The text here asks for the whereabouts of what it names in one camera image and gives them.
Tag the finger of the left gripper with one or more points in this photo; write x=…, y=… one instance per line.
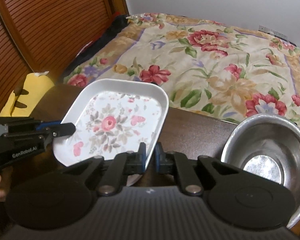
x=56, y=128

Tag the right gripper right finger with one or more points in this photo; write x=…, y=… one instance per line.
x=192, y=177

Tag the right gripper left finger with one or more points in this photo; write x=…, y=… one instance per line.
x=110, y=175

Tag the white floral square plate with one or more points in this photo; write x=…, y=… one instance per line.
x=112, y=116

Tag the small steel bowl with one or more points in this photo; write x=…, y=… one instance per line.
x=268, y=145

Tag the brown louvered wardrobe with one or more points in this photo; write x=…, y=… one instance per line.
x=46, y=35

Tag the floral bed quilt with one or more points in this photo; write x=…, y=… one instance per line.
x=225, y=72

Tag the navy bed sheet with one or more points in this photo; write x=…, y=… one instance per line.
x=115, y=25

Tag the white wall socket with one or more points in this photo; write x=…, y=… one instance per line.
x=272, y=32

